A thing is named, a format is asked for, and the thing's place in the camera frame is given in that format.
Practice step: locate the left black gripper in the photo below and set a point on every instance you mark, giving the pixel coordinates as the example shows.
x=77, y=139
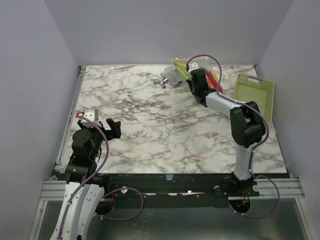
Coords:
x=115, y=132

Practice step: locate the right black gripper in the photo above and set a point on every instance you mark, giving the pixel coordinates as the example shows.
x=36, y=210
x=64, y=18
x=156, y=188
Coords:
x=194, y=81

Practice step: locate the clear zip top bag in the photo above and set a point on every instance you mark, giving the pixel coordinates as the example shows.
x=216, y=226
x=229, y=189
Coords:
x=204, y=62

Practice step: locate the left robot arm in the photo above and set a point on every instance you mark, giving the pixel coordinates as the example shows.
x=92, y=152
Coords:
x=83, y=187

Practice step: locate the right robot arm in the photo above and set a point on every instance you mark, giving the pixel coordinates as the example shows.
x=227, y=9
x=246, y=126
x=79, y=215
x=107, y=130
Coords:
x=247, y=125

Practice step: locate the orange fake carrot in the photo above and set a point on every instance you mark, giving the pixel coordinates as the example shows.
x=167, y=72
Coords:
x=211, y=79

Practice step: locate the green fake lettuce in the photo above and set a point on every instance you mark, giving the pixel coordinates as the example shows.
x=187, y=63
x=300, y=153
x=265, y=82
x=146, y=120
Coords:
x=181, y=66

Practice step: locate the clear plastic screw box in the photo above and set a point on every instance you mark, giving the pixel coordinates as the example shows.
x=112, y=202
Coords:
x=174, y=76

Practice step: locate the chrome metal faucet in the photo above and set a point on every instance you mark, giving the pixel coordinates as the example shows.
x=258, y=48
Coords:
x=161, y=81

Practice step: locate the green plastic basket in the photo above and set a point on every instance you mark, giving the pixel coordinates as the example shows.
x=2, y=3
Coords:
x=251, y=88

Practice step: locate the blue tape piece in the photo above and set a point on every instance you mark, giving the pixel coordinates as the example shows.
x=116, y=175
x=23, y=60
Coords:
x=169, y=177

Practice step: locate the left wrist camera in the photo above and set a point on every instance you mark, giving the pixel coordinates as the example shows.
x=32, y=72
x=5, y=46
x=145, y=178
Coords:
x=90, y=114

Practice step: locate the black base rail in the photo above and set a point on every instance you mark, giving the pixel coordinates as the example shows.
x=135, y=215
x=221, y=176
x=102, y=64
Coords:
x=190, y=190

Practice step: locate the aluminium frame rail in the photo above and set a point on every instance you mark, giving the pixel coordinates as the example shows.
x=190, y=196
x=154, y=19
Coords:
x=54, y=188

